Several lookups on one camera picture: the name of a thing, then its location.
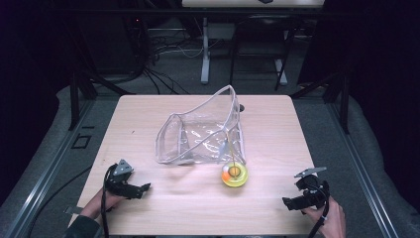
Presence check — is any white desk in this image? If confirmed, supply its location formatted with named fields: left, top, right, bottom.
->
left=181, top=0, right=327, bottom=85

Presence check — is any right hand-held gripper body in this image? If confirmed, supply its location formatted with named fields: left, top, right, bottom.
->
left=293, top=166, right=331, bottom=210

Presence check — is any right hand-held gripper black cable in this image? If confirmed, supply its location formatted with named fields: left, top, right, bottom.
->
left=306, top=183, right=331, bottom=238

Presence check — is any left hand-held gripper black cable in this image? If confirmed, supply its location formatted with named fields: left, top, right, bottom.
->
left=100, top=164, right=119, bottom=238

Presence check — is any tangle of black cables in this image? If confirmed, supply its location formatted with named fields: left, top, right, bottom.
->
left=122, top=16, right=206, bottom=96

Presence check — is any thin wooden stick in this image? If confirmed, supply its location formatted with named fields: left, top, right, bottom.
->
left=229, top=138, right=238, bottom=177

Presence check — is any yellow translucent ring toy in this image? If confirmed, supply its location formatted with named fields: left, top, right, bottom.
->
left=221, top=161, right=250, bottom=188

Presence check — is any aluminium rail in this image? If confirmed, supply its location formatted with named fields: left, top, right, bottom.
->
left=3, top=98, right=97, bottom=238
left=326, top=101, right=400, bottom=238

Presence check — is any black chair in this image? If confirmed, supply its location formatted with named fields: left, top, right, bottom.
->
left=228, top=13, right=302, bottom=91

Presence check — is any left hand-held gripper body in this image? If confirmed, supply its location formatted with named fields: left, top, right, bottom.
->
left=104, top=159, right=141, bottom=199

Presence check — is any clear plastic zipper bag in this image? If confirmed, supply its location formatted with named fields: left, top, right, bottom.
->
left=154, top=84, right=248, bottom=167

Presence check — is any black cable on floor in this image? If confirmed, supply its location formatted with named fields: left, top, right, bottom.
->
left=27, top=165, right=93, bottom=238

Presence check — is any black metal stand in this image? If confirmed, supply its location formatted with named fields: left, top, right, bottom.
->
left=290, top=65, right=352, bottom=135
left=62, top=19, right=137, bottom=131

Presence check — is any hand-held gripper black cable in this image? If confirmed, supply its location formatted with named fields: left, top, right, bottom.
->
left=306, top=183, right=331, bottom=238
left=100, top=164, right=119, bottom=238

